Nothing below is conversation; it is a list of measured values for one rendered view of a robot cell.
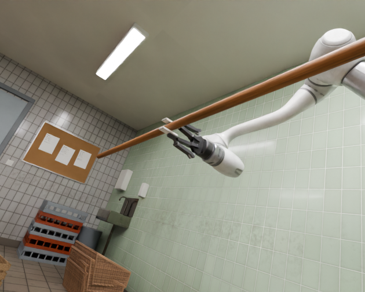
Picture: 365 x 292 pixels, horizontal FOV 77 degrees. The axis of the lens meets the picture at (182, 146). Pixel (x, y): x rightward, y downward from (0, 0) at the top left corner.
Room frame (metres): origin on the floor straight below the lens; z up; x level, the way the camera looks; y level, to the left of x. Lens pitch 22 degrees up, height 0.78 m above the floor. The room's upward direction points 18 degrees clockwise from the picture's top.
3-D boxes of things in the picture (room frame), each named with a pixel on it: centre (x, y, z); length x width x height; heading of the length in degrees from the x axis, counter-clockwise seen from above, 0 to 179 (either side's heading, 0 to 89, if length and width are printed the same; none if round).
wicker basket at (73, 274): (2.83, 0.48, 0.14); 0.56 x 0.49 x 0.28; 39
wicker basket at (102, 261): (2.83, 0.47, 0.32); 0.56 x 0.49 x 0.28; 41
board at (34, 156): (3.94, 1.89, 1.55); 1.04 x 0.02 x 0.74; 123
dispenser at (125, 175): (4.10, 0.82, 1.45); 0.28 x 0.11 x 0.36; 33
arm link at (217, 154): (0.90, -0.13, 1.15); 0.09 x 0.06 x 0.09; 32
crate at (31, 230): (3.75, 1.43, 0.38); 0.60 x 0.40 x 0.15; 121
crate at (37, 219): (3.76, 1.42, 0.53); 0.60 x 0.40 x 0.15; 119
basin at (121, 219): (3.62, 0.65, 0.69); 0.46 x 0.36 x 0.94; 33
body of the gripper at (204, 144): (0.86, -0.07, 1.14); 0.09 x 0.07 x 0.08; 122
